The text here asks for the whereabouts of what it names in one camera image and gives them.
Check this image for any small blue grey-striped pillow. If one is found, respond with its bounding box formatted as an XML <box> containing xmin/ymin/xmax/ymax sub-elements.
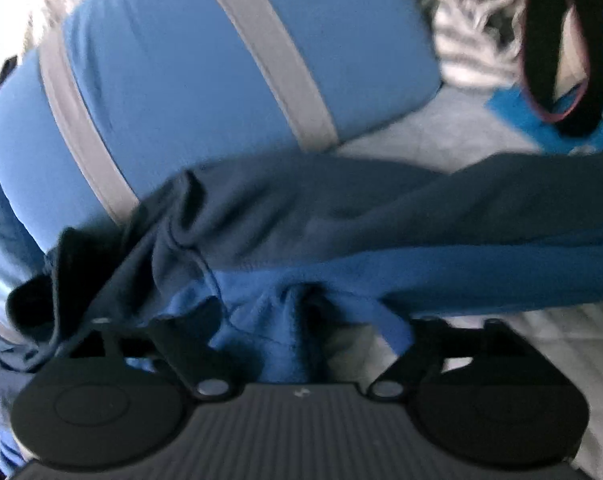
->
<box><xmin>0</xmin><ymin>0</ymin><xmax>445</xmax><ymax>226</ymax></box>

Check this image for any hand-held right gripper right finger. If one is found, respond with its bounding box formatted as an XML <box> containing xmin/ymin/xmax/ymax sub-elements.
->
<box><xmin>366</xmin><ymin>317</ymin><xmax>529</xmax><ymax>402</ymax></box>

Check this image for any white quilted bedspread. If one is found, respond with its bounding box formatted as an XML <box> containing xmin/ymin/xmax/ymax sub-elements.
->
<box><xmin>331</xmin><ymin>80</ymin><xmax>603</xmax><ymax>461</ymax></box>

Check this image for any large blue grey-striped pillow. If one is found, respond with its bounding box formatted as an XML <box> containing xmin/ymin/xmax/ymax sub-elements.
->
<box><xmin>0</xmin><ymin>125</ymin><xmax>57</xmax><ymax>361</ymax></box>

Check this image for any cyan and white striped cloth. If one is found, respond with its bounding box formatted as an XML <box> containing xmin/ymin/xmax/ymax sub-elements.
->
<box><xmin>484</xmin><ymin>60</ymin><xmax>603</xmax><ymax>153</ymax></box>

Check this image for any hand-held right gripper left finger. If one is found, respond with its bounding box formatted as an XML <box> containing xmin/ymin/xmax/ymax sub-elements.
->
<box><xmin>72</xmin><ymin>317</ymin><xmax>233</xmax><ymax>402</ymax></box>

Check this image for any grey plush blanket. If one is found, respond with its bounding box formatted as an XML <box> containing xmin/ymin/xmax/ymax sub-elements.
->
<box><xmin>2</xmin><ymin>0</ymin><xmax>77</xmax><ymax>76</ymax></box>

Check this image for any white grey-striped cloth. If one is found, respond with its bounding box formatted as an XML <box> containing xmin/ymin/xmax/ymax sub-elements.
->
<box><xmin>396</xmin><ymin>0</ymin><xmax>537</xmax><ymax>86</ymax></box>

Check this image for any blue and navy fleece jacket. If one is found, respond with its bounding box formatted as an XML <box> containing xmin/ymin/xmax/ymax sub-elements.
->
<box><xmin>0</xmin><ymin>152</ymin><xmax>603</xmax><ymax>386</ymax></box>

